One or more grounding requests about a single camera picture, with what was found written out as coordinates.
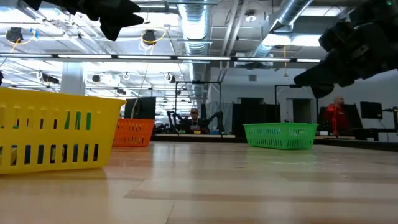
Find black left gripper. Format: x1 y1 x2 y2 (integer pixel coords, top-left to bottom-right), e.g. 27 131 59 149
23 0 146 42

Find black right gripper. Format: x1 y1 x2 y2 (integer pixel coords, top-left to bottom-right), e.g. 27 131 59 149
293 17 398 99

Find person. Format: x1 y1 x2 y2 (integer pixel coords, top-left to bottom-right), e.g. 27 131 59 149
183 108 208 134
324 96 351 135

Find long ceiling light strip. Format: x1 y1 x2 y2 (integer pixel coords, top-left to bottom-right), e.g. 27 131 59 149
0 53 322 65

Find black monitor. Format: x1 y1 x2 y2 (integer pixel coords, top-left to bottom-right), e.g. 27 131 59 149
359 101 383 119
124 96 157 120

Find green plastic basket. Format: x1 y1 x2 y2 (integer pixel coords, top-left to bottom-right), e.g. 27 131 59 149
243 122 319 151

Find black partition panels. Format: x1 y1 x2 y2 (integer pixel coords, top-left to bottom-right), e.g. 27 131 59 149
231 102 280 125

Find white pillar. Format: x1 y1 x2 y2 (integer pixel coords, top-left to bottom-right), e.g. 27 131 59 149
60 62 86 95

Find orange plastic basket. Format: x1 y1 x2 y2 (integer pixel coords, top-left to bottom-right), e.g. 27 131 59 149
112 118 155 147

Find yellow plastic basket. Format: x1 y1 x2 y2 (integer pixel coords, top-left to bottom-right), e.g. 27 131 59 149
0 87 127 175

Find black ceiling camera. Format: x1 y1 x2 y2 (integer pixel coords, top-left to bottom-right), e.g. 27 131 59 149
6 26 24 44
142 29 157 46

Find yellow hanging cord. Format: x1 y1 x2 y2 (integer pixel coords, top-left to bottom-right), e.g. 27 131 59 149
282 45 289 78

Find black gantry frame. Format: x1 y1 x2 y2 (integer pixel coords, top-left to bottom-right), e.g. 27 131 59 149
274 83 319 124
175 80 222 134

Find silver round ventilation duct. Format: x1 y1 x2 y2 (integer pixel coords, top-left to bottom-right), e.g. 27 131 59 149
251 0 313 58
182 2 214 103

